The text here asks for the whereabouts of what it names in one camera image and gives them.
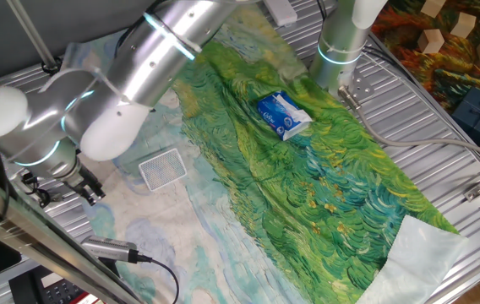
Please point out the grey metal rod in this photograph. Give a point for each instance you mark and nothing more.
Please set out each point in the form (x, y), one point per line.
(33, 36)

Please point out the green blue painted cloth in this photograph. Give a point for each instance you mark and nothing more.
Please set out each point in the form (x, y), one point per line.
(307, 190)

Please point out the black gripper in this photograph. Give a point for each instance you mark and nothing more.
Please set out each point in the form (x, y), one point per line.
(83, 181)

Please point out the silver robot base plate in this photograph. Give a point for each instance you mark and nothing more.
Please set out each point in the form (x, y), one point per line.
(362, 84)

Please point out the white mesh toy goal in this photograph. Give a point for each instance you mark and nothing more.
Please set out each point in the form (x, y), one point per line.
(162, 169)

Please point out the blue tissue pack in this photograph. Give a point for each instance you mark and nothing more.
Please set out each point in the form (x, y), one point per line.
(278, 118)

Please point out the aluminium frame beam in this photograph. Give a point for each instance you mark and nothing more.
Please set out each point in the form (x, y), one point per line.
(33, 236)

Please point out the white power strip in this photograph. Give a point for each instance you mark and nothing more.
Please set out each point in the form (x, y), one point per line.
(284, 12)

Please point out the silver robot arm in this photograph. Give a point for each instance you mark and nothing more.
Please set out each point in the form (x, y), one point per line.
(151, 63)

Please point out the orange green painted cloth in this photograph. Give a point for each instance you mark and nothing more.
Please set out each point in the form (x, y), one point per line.
(455, 72)

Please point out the grey ribbed camera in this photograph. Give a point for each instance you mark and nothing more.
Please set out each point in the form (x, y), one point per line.
(109, 249)

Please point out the black desk phone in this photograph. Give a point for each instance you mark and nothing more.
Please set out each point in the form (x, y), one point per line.
(54, 291)

